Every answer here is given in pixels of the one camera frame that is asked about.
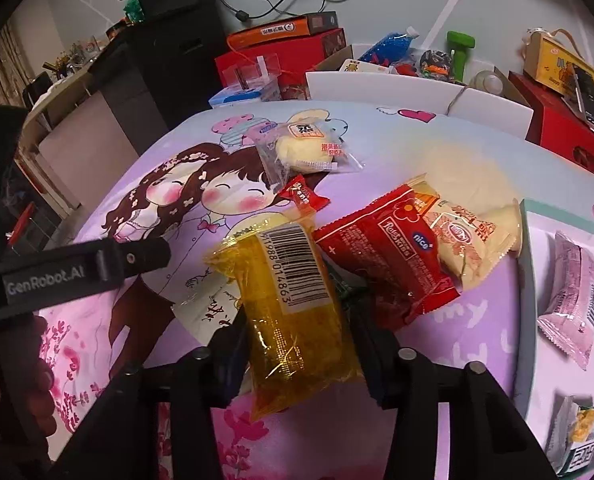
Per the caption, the teal-edged white tray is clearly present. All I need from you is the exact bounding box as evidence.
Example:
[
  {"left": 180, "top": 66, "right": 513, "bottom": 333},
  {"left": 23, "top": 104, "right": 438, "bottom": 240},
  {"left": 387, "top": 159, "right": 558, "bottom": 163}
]
[{"left": 514, "top": 198, "right": 594, "bottom": 480}]

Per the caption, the small red candy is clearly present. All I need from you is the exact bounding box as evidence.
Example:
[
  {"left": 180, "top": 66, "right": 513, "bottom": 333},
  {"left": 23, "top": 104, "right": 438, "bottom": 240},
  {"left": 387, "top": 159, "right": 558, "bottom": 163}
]
[{"left": 278, "top": 174, "right": 331, "bottom": 217}]

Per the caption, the black smartphone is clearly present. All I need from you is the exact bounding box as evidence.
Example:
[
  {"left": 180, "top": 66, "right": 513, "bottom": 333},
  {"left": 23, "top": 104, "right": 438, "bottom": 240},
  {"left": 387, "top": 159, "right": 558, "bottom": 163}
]
[{"left": 571, "top": 65, "right": 594, "bottom": 134}]

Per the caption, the red snack packet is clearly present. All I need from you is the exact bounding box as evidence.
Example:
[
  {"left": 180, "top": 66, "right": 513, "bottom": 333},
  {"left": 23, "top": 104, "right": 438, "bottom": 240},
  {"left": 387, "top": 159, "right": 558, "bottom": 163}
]
[{"left": 313, "top": 184, "right": 461, "bottom": 329}]

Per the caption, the red cardboard box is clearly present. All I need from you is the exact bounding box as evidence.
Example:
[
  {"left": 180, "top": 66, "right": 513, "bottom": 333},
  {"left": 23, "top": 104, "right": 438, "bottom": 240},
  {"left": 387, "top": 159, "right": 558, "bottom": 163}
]
[{"left": 214, "top": 27, "right": 348, "bottom": 102}]

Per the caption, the clear yellow bun packet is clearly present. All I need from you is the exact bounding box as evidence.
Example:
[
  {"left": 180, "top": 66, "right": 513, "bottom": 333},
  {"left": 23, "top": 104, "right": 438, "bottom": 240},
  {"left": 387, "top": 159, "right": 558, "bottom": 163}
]
[{"left": 256, "top": 119, "right": 366, "bottom": 187}]

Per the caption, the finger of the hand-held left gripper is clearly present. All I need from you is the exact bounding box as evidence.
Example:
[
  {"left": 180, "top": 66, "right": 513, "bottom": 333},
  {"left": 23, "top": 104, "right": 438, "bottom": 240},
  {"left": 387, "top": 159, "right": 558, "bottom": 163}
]
[{"left": 88, "top": 236, "right": 172, "bottom": 283}]

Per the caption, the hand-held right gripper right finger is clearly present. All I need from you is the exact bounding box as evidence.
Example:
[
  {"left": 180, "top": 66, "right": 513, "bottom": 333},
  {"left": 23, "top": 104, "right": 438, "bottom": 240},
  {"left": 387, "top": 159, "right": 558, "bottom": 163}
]
[{"left": 349, "top": 295, "right": 560, "bottom": 480}]

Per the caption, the red gift box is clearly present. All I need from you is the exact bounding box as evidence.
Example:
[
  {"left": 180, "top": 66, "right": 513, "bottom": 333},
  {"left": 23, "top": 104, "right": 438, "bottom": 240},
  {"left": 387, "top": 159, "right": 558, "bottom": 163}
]
[{"left": 508, "top": 71, "right": 594, "bottom": 186}]

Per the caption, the yellow box with handle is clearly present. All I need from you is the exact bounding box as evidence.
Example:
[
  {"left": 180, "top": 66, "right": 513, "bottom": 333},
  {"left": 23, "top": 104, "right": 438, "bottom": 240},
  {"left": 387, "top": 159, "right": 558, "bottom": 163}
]
[{"left": 522, "top": 27, "right": 594, "bottom": 97}]

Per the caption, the black cabinet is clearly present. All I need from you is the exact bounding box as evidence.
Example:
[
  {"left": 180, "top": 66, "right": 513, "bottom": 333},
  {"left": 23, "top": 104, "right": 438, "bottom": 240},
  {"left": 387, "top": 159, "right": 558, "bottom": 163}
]
[{"left": 91, "top": 0, "right": 228, "bottom": 132}]

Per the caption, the colourful snack bag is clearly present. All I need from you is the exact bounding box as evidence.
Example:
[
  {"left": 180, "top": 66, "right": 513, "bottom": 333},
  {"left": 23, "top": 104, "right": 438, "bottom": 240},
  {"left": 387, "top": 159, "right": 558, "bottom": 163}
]
[{"left": 418, "top": 49, "right": 456, "bottom": 82}]

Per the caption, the blue white tissue box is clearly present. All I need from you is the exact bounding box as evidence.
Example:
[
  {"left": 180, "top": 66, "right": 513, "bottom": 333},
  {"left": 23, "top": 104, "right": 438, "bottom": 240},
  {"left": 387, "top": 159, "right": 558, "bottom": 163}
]
[{"left": 208, "top": 85, "right": 281, "bottom": 109}]

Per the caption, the person's left hand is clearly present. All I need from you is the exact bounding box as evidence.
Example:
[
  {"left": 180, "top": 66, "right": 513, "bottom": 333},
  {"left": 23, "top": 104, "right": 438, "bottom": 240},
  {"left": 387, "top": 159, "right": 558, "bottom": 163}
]
[{"left": 29, "top": 316, "right": 56, "bottom": 441}]

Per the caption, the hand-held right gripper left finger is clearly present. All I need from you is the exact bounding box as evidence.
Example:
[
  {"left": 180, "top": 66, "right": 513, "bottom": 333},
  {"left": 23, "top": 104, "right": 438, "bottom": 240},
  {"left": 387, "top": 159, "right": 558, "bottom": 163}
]
[{"left": 57, "top": 310, "right": 250, "bottom": 480}]

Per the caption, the orange flat box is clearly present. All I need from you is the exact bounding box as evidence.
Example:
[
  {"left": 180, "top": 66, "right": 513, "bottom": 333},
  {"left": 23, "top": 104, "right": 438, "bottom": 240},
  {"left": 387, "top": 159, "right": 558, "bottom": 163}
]
[{"left": 226, "top": 11, "right": 339, "bottom": 52}]

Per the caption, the clear round jar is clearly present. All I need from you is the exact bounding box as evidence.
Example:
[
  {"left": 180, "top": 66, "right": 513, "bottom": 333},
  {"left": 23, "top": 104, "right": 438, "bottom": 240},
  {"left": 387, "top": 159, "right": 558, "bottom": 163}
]
[{"left": 468, "top": 66, "right": 506, "bottom": 97}]

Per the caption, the cream orange snack packet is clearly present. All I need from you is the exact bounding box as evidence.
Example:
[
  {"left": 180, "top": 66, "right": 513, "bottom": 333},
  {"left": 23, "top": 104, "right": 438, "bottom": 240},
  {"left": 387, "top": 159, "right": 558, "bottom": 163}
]
[{"left": 411, "top": 174, "right": 524, "bottom": 292}]

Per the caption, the yellow transparent snack packet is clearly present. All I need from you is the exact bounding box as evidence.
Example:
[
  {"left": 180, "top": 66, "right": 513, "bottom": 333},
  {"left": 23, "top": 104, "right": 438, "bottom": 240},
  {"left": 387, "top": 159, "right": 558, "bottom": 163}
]
[{"left": 204, "top": 211, "right": 365, "bottom": 423}]

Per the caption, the grey green snack packet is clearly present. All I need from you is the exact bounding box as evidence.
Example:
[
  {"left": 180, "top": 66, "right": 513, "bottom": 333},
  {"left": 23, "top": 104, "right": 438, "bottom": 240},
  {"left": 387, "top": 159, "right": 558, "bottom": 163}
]
[{"left": 543, "top": 394, "right": 594, "bottom": 477}]

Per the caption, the blue plastic bottle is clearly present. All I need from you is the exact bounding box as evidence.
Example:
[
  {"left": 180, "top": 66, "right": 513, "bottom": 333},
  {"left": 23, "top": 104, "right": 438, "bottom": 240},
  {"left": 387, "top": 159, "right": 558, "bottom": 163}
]
[{"left": 358, "top": 30, "right": 421, "bottom": 69}]

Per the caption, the pink snack packet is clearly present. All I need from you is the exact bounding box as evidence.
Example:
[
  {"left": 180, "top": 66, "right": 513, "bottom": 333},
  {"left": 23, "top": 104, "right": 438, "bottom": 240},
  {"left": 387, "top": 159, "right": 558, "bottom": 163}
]
[{"left": 536, "top": 230, "right": 594, "bottom": 372}]

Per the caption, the clear plastic box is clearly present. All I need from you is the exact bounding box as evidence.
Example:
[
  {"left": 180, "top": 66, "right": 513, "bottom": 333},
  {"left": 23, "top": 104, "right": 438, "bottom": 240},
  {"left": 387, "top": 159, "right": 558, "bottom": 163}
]
[{"left": 233, "top": 54, "right": 281, "bottom": 92}]

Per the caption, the white cardboard box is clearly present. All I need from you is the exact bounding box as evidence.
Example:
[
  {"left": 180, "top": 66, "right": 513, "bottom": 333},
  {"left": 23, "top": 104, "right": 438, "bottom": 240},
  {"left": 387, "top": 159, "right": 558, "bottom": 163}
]
[{"left": 304, "top": 42, "right": 534, "bottom": 139}]

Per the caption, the green dumbbell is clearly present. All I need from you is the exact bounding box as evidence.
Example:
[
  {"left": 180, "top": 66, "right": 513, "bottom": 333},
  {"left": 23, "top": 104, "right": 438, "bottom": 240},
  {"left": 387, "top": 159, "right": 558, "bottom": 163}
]
[{"left": 445, "top": 31, "right": 478, "bottom": 84}]

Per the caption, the small yellow card box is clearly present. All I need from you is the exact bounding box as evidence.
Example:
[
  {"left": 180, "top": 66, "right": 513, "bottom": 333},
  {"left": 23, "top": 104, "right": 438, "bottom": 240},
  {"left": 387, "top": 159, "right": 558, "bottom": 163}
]
[{"left": 337, "top": 58, "right": 394, "bottom": 76}]

